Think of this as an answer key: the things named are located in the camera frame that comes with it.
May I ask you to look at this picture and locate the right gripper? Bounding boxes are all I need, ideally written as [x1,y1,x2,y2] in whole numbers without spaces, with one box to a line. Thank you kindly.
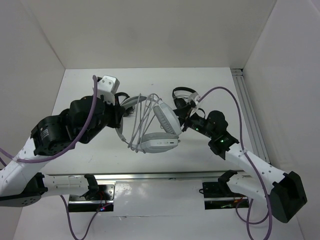
[163,103,215,139]

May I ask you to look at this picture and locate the white grey headphones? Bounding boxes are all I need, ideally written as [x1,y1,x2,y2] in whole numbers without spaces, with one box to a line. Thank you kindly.
[116,93,182,154]

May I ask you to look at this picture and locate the grey headphone cable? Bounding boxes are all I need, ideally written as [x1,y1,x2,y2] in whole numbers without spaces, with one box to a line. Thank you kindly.
[127,92,163,154]

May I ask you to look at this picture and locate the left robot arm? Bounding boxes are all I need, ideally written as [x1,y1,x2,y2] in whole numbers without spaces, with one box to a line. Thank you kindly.
[0,96,100,208]

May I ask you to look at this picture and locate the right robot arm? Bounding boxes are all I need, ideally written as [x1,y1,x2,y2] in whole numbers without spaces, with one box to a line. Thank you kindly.
[174,105,308,223]

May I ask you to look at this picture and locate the black headphones right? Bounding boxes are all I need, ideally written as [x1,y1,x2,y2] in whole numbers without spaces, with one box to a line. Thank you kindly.
[171,86,196,109]

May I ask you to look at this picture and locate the black headphones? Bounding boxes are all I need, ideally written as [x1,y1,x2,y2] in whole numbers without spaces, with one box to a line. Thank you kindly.
[114,92,135,118]
[171,86,196,109]

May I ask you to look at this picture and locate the black headphones left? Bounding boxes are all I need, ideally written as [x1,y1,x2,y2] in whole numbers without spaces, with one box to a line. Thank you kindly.
[114,92,135,118]

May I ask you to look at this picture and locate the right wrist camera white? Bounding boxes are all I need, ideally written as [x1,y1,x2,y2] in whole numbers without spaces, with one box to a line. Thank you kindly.
[187,92,201,117]

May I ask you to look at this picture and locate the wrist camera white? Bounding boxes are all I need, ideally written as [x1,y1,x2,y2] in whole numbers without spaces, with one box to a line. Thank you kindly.
[97,75,120,105]
[187,92,201,117]

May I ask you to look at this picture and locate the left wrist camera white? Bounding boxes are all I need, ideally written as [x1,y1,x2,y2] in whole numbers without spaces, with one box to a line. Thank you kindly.
[97,75,120,105]

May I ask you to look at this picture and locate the aluminium rail right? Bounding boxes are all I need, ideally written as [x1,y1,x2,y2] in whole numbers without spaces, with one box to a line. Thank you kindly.
[230,68,270,164]

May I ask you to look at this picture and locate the aluminium rail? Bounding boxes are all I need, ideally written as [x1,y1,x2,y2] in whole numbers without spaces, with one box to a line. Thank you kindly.
[230,68,270,164]
[42,169,246,182]

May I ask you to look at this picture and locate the aluminium rail front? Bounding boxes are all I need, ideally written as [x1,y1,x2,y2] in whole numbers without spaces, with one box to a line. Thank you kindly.
[42,169,246,182]

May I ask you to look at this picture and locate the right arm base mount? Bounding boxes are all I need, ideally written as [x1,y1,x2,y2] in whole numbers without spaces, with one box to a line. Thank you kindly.
[198,182,249,210]

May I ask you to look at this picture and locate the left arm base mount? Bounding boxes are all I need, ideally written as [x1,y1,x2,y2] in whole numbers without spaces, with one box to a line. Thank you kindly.
[68,182,116,213]

